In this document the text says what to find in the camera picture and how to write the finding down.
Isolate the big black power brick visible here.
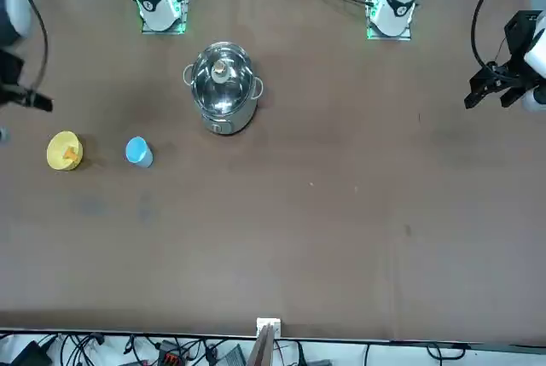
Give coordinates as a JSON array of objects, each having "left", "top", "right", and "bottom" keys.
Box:
[{"left": 7, "top": 339, "right": 53, "bottom": 366}]

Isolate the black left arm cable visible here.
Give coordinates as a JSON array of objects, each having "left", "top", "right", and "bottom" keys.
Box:
[{"left": 471, "top": 0, "right": 513, "bottom": 69}]

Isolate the blue plastic cup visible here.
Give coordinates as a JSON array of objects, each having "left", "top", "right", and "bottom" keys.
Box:
[{"left": 125, "top": 137, "right": 154, "bottom": 170}]

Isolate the glass pot lid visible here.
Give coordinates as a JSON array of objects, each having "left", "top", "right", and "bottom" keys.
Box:
[{"left": 189, "top": 43, "right": 257, "bottom": 116}]

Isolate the yellow plastic bowl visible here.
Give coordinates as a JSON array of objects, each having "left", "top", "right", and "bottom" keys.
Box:
[{"left": 46, "top": 130, "right": 84, "bottom": 171}]

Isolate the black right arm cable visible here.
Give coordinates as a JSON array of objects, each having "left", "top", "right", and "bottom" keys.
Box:
[{"left": 10, "top": 0, "right": 49, "bottom": 96}]

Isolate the aluminium camera post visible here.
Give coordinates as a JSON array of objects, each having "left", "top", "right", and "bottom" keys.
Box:
[{"left": 255, "top": 317, "right": 282, "bottom": 366}]

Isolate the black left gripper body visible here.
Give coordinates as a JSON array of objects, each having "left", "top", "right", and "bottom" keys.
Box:
[{"left": 504, "top": 10, "right": 543, "bottom": 82}]

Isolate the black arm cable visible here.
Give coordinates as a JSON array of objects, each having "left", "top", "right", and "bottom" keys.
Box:
[
  {"left": 10, "top": 0, "right": 49, "bottom": 96},
  {"left": 471, "top": 0, "right": 513, "bottom": 69}
]

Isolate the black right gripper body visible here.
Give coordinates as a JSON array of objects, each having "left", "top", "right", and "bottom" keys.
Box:
[{"left": 0, "top": 48, "right": 25, "bottom": 107}]

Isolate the stainless steel pot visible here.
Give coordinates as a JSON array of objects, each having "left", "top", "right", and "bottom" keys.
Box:
[{"left": 182, "top": 41, "right": 264, "bottom": 137}]

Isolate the black orange power hub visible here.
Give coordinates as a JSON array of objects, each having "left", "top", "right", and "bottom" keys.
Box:
[{"left": 155, "top": 342, "right": 189, "bottom": 366}]

